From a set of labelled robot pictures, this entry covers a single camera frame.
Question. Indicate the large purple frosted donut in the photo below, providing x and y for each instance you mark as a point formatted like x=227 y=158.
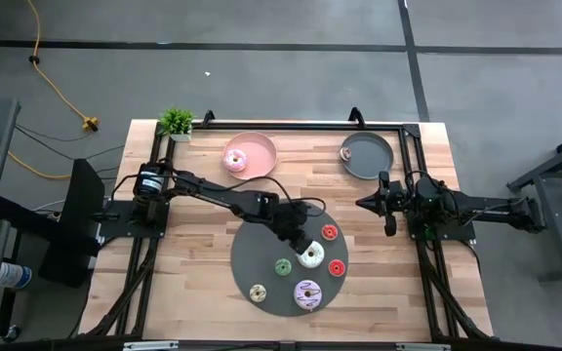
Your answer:
x=316 y=302

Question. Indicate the large white glazed donut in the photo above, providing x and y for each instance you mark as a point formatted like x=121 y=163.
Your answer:
x=317 y=262

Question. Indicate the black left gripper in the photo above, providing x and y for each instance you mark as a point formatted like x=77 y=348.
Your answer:
x=291 y=219

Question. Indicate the small white sprinkled donut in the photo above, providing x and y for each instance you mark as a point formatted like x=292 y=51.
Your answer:
x=252 y=297

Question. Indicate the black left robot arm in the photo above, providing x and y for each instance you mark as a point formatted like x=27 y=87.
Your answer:
x=212 y=192

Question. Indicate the white and blue canister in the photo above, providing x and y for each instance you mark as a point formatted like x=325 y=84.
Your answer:
x=15 y=275

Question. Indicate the small green frosted donut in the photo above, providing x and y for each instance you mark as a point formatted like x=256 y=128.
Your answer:
x=278 y=270

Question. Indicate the green plant in white pot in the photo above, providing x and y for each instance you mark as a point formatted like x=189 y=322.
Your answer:
x=176 y=122

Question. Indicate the round grey woven placemat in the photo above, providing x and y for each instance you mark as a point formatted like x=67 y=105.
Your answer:
x=256 y=253

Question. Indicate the small red frosted donut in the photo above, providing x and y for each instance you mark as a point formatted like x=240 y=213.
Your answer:
x=324 y=235
x=332 y=271

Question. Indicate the silver aluminium bracket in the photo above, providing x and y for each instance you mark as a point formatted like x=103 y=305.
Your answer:
x=422 y=347
x=151 y=345

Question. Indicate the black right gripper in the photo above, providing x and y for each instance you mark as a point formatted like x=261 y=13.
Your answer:
x=394 y=200

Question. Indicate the pink plate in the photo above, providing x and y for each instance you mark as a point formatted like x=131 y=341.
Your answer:
x=261 y=153

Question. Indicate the large pink frosted donut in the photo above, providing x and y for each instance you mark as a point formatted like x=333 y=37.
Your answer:
x=228 y=165

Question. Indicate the dark grey round pan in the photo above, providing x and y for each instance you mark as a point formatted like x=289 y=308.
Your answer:
x=371 y=156

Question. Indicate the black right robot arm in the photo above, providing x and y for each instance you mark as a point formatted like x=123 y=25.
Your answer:
x=486 y=209

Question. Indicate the small chocolate frosted donut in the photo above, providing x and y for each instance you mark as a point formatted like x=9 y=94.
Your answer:
x=342 y=157

